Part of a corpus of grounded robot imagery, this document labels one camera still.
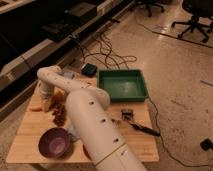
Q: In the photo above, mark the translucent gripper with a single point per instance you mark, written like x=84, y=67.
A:
x=48, y=102

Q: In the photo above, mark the orange pepper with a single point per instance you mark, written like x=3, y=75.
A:
x=35, y=109

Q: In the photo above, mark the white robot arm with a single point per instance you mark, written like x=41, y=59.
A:
x=86, y=106

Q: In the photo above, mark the brown grape bunch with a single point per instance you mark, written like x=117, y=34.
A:
x=59, y=114

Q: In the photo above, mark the blue crumpled cloth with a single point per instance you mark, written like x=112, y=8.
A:
x=73, y=136

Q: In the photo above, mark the black power box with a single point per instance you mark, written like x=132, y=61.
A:
x=89, y=70

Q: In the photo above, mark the purple bowl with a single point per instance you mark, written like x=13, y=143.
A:
x=54, y=143

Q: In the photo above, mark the green plastic tray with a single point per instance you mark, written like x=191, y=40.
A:
x=123, y=85

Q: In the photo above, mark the wooden folding table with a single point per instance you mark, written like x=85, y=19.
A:
x=24, y=148

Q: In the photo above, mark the office chair left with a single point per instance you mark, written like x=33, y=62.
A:
x=148, y=4

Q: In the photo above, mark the office chair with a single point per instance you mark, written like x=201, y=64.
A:
x=197, y=9
x=148, y=4

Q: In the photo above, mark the black floor adapter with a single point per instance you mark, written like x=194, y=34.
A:
x=206, y=144

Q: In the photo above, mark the office chair right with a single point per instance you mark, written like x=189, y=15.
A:
x=197, y=9

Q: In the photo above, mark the black handled brush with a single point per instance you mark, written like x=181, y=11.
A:
x=128, y=116

